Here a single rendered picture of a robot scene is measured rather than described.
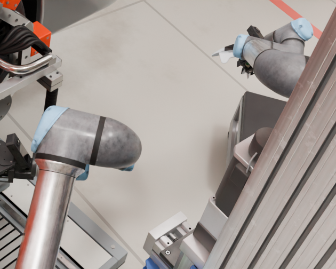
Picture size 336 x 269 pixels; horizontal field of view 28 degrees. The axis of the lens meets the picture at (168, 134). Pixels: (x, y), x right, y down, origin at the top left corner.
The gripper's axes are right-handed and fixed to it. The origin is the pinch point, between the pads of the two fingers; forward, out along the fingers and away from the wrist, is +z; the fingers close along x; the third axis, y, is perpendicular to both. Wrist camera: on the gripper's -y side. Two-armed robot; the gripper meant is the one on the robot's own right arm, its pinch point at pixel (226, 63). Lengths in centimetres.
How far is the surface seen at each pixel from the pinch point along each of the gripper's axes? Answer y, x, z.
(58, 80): 26, -54, 18
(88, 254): 54, 5, 78
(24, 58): 11, -57, 38
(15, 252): 57, -19, 93
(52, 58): 23, -59, 14
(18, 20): 9, -68, 23
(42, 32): 1, -55, 32
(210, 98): -51, 71, 83
